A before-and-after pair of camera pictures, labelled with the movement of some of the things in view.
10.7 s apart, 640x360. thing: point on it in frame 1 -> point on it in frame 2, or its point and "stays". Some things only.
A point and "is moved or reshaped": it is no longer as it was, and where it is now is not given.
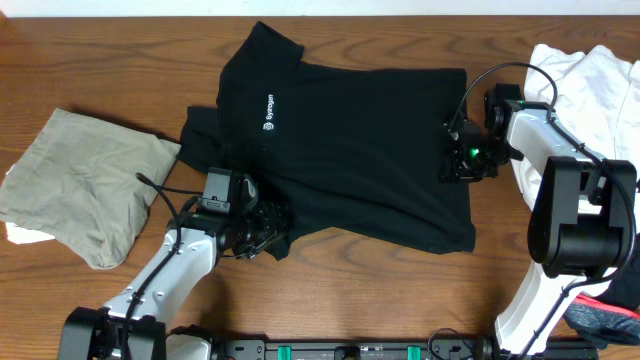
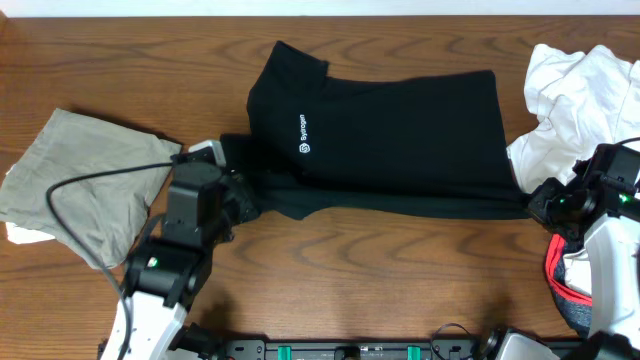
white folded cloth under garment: [19, 235] stays
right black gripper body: [454, 163] -> [541, 204]
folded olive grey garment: [75, 180] stays
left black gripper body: [273, 226] -> [242, 195]
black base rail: [383, 347] stays
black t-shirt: [352, 154] is moved or reshaped
